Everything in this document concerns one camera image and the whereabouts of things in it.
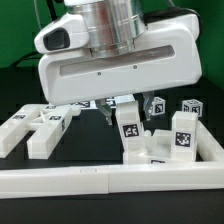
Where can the white chair seat plate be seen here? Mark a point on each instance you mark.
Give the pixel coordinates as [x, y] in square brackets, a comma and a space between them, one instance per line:
[157, 149]

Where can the white tagged cube far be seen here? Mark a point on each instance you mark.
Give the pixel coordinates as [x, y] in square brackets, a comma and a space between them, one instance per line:
[192, 105]

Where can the white tagged cube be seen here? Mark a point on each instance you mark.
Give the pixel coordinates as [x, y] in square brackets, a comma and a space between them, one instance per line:
[192, 105]
[158, 106]

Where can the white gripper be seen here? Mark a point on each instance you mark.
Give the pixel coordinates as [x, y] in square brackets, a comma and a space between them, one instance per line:
[164, 56]

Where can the white tagged cube near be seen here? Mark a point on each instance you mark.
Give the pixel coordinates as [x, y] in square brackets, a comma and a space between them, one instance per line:
[158, 106]

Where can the white chair back frame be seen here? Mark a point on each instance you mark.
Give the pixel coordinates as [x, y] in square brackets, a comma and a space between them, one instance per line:
[48, 123]

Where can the white U-shaped fence rail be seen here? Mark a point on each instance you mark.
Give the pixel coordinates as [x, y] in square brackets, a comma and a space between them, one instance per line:
[65, 181]

